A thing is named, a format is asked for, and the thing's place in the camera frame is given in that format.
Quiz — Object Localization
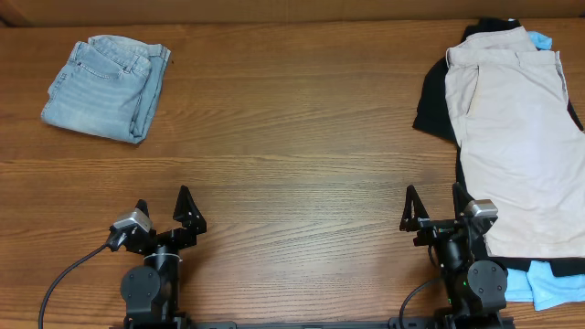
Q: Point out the left black cable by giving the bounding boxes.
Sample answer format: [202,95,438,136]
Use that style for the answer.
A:
[37,230,127,329]

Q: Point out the right black cable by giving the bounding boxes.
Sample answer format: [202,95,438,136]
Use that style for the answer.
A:
[398,246,443,329]

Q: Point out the black cable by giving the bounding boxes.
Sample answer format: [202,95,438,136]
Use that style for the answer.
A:
[37,230,127,329]
[398,246,443,329]

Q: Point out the beige khaki shorts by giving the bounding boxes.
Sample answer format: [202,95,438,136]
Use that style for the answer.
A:
[445,27,584,259]

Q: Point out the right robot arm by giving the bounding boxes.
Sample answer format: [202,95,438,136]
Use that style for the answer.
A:
[395,183,515,329]

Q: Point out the folded light blue jeans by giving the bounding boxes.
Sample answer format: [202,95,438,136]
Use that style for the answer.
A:
[41,35,171,144]

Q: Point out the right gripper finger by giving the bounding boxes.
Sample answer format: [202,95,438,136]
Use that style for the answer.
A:
[399,185,430,231]
[452,182,474,218]

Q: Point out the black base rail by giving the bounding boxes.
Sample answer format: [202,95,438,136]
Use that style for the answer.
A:
[191,317,430,329]

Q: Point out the light blue t-shirt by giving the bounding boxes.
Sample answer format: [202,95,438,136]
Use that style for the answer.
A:
[489,49,584,311]

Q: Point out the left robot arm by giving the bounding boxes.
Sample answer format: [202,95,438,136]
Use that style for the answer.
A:
[121,186,207,329]

